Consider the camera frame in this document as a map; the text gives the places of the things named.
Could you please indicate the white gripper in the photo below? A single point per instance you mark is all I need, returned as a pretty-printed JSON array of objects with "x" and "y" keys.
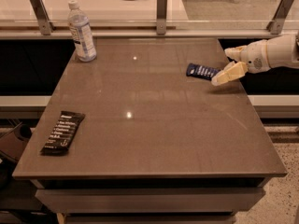
[{"x": 256, "y": 59}]

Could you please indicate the blue rxbar blueberry wrapper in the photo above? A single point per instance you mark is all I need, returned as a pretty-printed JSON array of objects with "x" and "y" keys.
[{"x": 201, "y": 71}]

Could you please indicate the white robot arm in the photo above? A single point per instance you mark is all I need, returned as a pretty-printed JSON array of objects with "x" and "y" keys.
[{"x": 282, "y": 51}]

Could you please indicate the black rxbar chocolate wrapper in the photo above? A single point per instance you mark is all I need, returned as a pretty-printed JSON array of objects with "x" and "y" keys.
[{"x": 62, "y": 134}]

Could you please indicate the grey drawer front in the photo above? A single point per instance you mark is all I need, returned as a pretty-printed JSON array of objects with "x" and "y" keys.
[{"x": 77, "y": 201}]

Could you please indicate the clear plastic water bottle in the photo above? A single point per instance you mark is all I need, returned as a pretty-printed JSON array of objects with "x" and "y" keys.
[{"x": 81, "y": 32}]

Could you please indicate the dark chair at left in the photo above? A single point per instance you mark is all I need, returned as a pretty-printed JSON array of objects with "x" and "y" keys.
[{"x": 12, "y": 145}]

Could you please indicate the right metal glass bracket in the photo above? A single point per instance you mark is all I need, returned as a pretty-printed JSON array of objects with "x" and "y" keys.
[{"x": 275, "y": 26}]

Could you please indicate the metal glass bracket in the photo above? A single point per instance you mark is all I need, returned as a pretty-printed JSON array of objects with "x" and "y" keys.
[
  {"x": 43, "y": 20},
  {"x": 161, "y": 13},
  {"x": 275, "y": 26}
]

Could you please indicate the middle metal glass bracket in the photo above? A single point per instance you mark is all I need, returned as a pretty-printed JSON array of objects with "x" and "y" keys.
[{"x": 161, "y": 13}]

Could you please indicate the left metal glass bracket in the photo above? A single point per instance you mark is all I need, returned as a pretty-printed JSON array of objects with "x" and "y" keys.
[{"x": 43, "y": 20}]

